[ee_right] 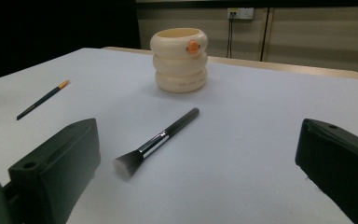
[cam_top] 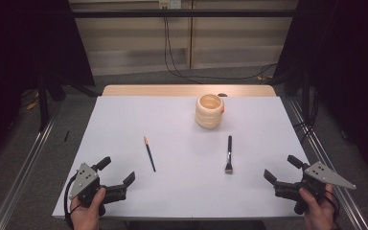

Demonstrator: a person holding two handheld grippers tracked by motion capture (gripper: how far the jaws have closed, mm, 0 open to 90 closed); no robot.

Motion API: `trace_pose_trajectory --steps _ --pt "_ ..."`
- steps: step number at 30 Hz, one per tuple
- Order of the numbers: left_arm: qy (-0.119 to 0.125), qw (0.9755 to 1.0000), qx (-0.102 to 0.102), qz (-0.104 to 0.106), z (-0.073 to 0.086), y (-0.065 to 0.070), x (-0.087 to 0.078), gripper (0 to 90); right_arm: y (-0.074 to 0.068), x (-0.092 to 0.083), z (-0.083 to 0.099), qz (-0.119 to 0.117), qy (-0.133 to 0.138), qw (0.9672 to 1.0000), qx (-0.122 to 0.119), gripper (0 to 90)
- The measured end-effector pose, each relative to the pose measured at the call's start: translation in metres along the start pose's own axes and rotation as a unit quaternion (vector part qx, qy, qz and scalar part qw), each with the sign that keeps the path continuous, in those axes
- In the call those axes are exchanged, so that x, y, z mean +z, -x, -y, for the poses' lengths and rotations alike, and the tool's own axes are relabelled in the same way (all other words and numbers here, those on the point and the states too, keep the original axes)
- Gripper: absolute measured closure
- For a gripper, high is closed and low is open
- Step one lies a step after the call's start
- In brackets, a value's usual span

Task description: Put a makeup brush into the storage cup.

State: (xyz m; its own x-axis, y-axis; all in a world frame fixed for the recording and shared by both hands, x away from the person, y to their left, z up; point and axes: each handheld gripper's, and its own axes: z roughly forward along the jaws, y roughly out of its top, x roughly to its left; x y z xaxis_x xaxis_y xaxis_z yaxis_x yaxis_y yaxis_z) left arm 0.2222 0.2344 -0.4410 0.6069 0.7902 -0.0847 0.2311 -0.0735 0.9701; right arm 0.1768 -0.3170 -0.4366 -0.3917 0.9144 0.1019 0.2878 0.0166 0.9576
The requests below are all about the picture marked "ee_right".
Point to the white wall socket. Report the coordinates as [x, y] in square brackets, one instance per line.
[244, 13]

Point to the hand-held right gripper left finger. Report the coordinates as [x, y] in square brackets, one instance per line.
[62, 161]

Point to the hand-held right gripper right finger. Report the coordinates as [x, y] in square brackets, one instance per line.
[338, 161]

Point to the thin gold-banded brush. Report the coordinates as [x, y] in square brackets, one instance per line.
[43, 99]

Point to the black curtain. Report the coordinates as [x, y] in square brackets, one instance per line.
[43, 31]

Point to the black makeup brush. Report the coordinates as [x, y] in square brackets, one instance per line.
[180, 123]

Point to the white table mat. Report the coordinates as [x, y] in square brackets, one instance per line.
[245, 124]

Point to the long wooden desk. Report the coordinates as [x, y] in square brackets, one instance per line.
[269, 31]

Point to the cream ringed brush holder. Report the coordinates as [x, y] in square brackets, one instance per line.
[180, 68]

